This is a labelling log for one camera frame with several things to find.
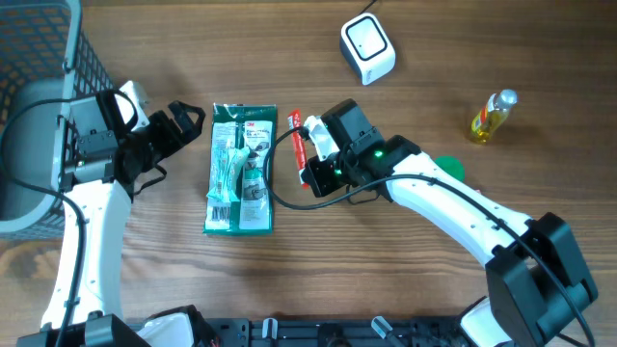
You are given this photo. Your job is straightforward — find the mint green wipes packet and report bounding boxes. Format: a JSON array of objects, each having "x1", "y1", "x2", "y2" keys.
[{"x1": 207, "y1": 147, "x2": 251, "y2": 203}]

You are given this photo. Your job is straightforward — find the green 3M gloves package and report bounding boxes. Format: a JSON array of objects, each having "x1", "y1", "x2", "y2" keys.
[{"x1": 203, "y1": 104, "x2": 278, "y2": 236}]

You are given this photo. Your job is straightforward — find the red snack stick packet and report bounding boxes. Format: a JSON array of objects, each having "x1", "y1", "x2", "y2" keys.
[{"x1": 287, "y1": 109, "x2": 309, "y2": 189}]

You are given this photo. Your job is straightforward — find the green white can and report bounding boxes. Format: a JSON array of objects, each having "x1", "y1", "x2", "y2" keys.
[{"x1": 435, "y1": 156, "x2": 466, "y2": 182}]

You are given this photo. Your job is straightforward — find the yellow oil bottle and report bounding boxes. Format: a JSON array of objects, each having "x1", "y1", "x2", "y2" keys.
[{"x1": 469, "y1": 89, "x2": 518, "y2": 144}]

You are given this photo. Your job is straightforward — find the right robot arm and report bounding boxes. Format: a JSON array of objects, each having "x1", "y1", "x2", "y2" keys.
[{"x1": 301, "y1": 99, "x2": 598, "y2": 346}]

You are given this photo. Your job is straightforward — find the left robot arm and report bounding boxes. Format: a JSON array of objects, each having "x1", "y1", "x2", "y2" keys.
[{"x1": 1, "y1": 88, "x2": 213, "y2": 346}]

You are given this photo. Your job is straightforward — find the white barcode scanner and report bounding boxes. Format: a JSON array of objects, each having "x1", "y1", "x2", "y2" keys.
[{"x1": 339, "y1": 13, "x2": 396, "y2": 86}]

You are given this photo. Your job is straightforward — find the grey plastic mesh basket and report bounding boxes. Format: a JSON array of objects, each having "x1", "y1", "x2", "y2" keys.
[{"x1": 1, "y1": 0, "x2": 116, "y2": 239}]

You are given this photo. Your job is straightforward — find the black right camera cable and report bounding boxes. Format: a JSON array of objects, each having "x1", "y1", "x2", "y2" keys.
[{"x1": 261, "y1": 125, "x2": 597, "y2": 347}]

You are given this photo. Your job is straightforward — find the black camera cable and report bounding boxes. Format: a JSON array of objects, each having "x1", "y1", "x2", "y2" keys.
[
  {"x1": 0, "y1": 89, "x2": 141, "y2": 347},
  {"x1": 261, "y1": 125, "x2": 597, "y2": 347}
]

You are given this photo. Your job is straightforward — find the black left camera cable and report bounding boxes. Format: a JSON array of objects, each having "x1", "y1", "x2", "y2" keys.
[{"x1": 0, "y1": 89, "x2": 141, "y2": 347}]

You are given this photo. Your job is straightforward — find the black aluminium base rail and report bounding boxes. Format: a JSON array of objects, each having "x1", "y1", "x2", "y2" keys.
[{"x1": 206, "y1": 316, "x2": 471, "y2": 347}]

